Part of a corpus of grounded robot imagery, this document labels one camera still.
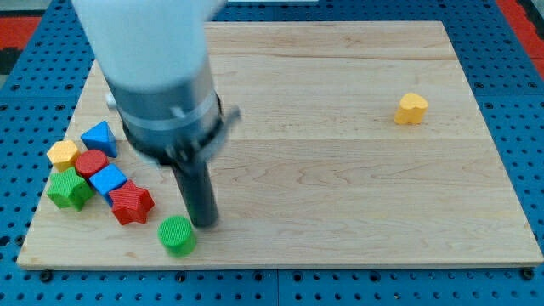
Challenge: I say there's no green cylinder block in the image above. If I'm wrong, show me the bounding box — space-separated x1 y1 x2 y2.
157 215 196 257

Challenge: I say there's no light wooden board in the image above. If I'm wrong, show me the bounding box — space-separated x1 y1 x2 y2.
17 21 543 270

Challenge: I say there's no blue triangle block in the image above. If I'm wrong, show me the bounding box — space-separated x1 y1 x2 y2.
81 121 117 158

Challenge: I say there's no yellow heart block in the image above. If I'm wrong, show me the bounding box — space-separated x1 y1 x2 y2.
394 93 428 125

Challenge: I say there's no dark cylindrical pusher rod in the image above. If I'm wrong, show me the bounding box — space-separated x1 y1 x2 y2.
172 162 218 229

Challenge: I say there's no blue cube block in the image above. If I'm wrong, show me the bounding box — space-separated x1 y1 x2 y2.
89 164 128 207

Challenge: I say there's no red star block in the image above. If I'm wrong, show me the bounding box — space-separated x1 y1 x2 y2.
108 180 155 225

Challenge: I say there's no green star block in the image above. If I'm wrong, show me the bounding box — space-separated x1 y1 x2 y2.
46 167 94 211

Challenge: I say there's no yellow hexagon block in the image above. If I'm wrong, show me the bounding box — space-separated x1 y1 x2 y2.
47 140 81 172

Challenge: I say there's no red cylinder block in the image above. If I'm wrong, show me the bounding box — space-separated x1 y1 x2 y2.
75 150 109 180

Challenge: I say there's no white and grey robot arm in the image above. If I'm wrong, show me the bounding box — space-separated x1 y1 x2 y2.
72 0 239 165

